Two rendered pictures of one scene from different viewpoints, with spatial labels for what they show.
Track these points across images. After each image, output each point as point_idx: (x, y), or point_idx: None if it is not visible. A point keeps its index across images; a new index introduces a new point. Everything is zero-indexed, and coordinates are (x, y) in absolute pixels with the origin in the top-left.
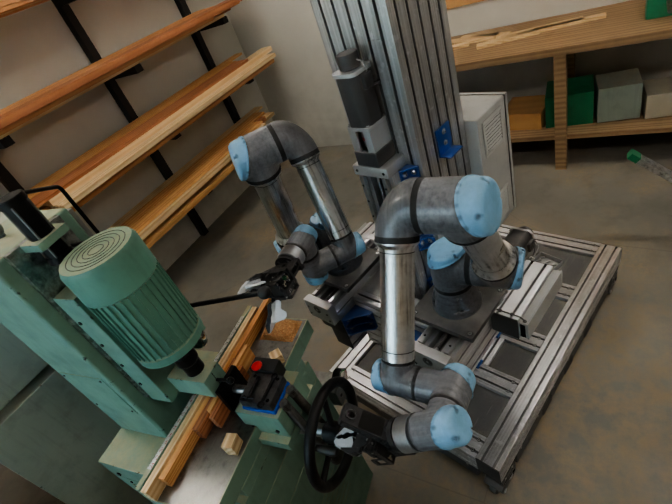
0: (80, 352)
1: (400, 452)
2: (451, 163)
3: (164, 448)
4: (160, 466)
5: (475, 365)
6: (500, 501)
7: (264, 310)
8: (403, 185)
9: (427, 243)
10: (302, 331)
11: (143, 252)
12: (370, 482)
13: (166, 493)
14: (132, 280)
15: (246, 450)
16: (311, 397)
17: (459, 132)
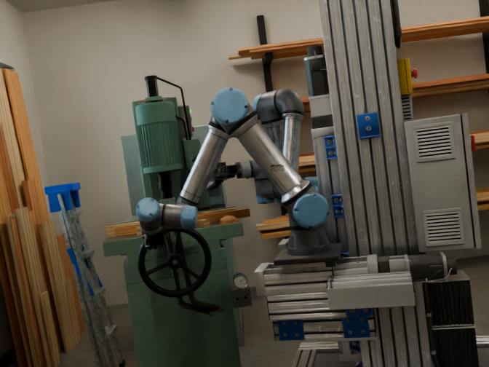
0: (140, 160)
1: None
2: (377, 151)
3: (129, 221)
4: (120, 224)
5: (296, 316)
6: None
7: (236, 212)
8: None
9: (343, 215)
10: (231, 224)
11: (163, 111)
12: None
13: (112, 237)
14: (149, 117)
15: (142, 238)
16: (189, 244)
17: (396, 129)
